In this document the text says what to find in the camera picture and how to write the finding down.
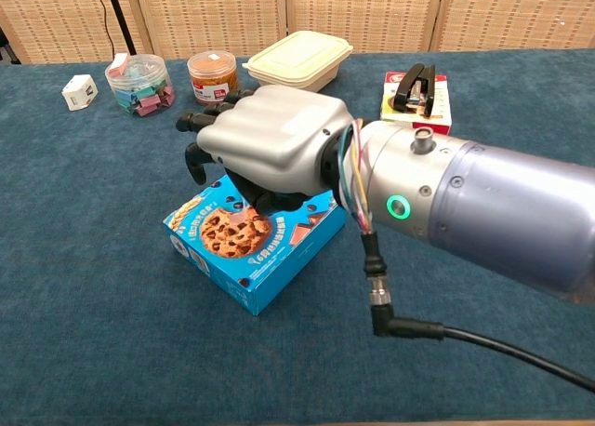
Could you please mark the black stapler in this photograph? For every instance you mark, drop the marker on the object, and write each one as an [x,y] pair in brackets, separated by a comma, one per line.
[409,84]

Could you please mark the black tripod stand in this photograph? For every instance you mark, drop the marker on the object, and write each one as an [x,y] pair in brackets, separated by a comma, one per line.
[118,17]

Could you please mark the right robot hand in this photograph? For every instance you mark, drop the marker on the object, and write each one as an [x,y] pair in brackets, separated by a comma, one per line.
[274,133]

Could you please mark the clear jar of rubber bands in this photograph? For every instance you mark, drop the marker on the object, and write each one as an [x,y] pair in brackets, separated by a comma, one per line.
[211,79]

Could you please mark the beige lidded food container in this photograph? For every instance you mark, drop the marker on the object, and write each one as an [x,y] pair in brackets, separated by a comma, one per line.
[297,54]

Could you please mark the white and pink small pack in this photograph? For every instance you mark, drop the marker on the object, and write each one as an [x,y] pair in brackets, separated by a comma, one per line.
[120,64]

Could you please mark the blue carpet table mat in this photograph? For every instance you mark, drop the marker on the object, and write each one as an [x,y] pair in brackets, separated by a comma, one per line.
[93,258]

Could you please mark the red and white cardboard box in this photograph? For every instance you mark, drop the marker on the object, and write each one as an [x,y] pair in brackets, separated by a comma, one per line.
[441,105]

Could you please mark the bamboo folding screen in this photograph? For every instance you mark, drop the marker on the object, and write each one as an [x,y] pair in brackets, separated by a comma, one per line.
[348,12]

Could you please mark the blue cookie box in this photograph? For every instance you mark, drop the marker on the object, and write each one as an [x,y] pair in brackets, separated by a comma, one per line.
[279,258]

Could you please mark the clear jar of binder clips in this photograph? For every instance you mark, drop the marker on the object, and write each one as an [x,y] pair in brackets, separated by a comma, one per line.
[139,91]

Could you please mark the small white cube box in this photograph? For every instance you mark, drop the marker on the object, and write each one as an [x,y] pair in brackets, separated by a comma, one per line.
[79,93]

